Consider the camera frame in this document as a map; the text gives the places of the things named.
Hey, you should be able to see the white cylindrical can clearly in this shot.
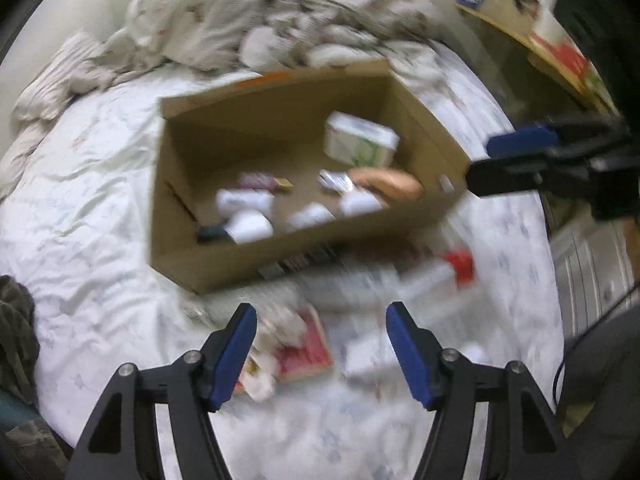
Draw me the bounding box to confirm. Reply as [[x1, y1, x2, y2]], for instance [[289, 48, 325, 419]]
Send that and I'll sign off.
[[397, 249, 475, 302]]

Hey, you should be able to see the brown wooden comb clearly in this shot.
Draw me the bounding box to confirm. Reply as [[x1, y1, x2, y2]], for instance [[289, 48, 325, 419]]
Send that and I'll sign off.
[[347, 167, 424, 200]]

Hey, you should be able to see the white tissue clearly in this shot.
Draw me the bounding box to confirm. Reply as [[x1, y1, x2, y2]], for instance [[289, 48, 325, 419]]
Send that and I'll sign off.
[[239, 308, 307, 403]]

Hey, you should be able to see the red cigarette carton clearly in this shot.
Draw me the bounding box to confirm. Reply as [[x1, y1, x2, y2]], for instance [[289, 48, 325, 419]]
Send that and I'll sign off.
[[234, 303, 335, 395]]

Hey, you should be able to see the white red cigarette pack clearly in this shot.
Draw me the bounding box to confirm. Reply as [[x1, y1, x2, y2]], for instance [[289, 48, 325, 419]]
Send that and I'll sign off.
[[342, 330, 399, 382]]

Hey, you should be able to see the wooden side shelf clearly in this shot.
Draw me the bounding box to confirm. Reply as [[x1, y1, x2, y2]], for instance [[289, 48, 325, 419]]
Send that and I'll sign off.
[[456, 0, 618, 114]]

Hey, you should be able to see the camouflage clothing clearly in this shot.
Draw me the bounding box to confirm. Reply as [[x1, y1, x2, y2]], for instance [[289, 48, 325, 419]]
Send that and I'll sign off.
[[0, 275, 40, 405]]

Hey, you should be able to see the white green medicine box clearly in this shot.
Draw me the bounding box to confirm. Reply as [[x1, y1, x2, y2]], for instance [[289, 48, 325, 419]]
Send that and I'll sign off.
[[324, 112, 400, 168]]

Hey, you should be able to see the white cap bottle right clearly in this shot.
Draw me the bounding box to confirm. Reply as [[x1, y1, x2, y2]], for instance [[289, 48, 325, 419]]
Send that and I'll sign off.
[[337, 191, 385, 218]]

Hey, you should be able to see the white floral bed sheet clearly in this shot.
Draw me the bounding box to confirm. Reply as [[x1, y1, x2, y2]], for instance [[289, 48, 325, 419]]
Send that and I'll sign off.
[[0, 39, 566, 480]]

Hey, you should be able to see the white bottle in box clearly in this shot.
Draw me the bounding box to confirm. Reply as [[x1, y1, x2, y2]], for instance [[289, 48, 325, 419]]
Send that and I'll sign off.
[[215, 188, 274, 219]]

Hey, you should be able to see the brown cardboard box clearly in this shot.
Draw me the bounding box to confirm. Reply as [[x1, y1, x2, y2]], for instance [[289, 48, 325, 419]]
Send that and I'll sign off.
[[150, 61, 470, 295]]

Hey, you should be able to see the crumpled checkered blanket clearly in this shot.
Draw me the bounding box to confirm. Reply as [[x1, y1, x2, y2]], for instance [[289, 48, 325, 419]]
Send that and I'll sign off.
[[92, 0, 442, 81]]

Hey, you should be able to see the striped pillow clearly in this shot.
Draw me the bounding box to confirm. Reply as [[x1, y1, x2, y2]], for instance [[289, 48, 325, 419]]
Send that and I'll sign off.
[[1, 30, 114, 198]]

